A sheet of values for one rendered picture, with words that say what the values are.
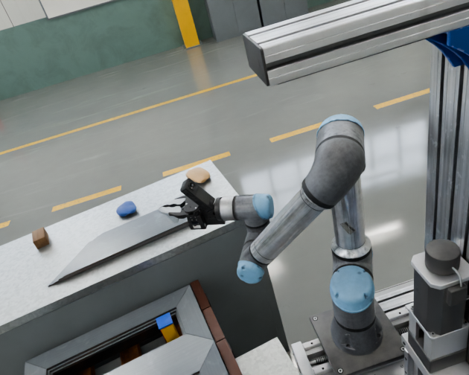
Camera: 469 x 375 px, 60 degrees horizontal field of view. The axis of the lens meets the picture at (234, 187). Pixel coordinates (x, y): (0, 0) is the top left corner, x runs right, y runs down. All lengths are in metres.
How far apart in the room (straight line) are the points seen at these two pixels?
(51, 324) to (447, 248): 1.56
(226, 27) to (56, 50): 3.61
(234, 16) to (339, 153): 8.27
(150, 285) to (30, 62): 8.45
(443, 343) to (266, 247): 0.45
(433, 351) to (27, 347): 1.57
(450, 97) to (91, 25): 9.11
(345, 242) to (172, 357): 0.83
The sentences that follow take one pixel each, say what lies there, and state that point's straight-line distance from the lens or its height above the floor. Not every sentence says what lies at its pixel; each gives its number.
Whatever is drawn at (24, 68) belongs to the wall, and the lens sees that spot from 10.05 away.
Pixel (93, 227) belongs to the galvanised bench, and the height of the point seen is 1.05.
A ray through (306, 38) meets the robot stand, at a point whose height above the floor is 2.02.
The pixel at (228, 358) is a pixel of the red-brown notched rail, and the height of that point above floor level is 0.83.
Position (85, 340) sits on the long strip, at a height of 0.85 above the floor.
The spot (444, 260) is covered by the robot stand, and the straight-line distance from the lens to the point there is 0.82.
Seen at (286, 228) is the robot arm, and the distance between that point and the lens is 1.02.
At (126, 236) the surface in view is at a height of 1.07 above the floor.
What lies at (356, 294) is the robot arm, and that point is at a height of 1.26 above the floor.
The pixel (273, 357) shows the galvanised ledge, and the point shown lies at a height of 0.68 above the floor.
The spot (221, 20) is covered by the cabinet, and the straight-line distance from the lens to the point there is 9.07.
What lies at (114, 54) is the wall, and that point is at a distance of 9.70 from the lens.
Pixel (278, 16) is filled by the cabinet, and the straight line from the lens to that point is 9.36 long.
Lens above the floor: 2.16
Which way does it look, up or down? 33 degrees down
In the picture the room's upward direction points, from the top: 16 degrees counter-clockwise
